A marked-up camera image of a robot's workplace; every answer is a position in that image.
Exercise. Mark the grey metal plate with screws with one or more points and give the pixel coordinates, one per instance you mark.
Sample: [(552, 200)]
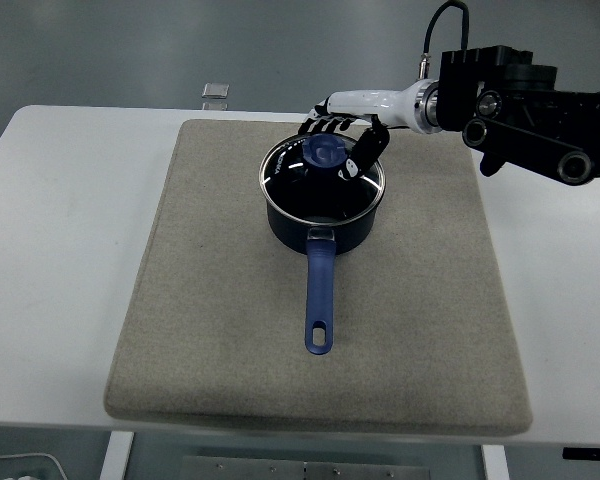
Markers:
[(305, 470)]

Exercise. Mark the glass pot lid blue knob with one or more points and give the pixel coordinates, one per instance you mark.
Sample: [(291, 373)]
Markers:
[(290, 180)]

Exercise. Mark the white table leg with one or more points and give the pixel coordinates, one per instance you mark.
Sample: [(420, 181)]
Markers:
[(495, 465), (117, 457)]

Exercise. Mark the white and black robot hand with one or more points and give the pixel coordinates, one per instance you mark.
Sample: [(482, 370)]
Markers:
[(375, 102)]

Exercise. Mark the silver square floor plate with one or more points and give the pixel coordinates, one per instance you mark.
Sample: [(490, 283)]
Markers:
[(215, 90)]

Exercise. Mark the beige fabric mat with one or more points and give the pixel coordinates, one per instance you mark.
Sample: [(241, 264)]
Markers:
[(230, 300)]

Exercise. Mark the small flat grey floor plate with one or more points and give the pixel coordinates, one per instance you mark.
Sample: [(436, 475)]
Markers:
[(215, 106)]

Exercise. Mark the black bar under table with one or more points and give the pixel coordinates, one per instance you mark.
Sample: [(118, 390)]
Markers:
[(590, 453)]

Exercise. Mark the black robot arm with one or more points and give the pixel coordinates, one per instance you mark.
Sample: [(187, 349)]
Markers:
[(525, 115)]

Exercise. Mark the white rounded box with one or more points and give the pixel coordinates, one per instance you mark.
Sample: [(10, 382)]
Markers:
[(25, 467)]

